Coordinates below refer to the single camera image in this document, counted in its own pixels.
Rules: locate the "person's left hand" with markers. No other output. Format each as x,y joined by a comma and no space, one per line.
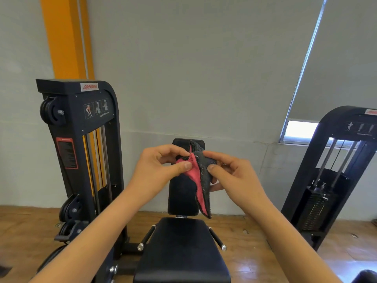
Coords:
154,174

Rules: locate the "orange wall pillar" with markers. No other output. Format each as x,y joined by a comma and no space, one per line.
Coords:
62,38

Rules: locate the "person's left forearm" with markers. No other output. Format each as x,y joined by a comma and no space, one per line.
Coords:
88,244

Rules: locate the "person's right forearm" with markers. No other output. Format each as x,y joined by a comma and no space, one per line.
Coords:
288,244

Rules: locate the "pink cleaning cloth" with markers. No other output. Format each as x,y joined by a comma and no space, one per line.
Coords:
202,185

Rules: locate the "bright window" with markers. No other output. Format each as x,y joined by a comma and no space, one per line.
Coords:
300,131

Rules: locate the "person's right hand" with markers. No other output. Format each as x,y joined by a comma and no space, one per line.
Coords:
238,182

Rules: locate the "grey roller blind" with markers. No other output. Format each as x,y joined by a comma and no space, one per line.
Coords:
341,56

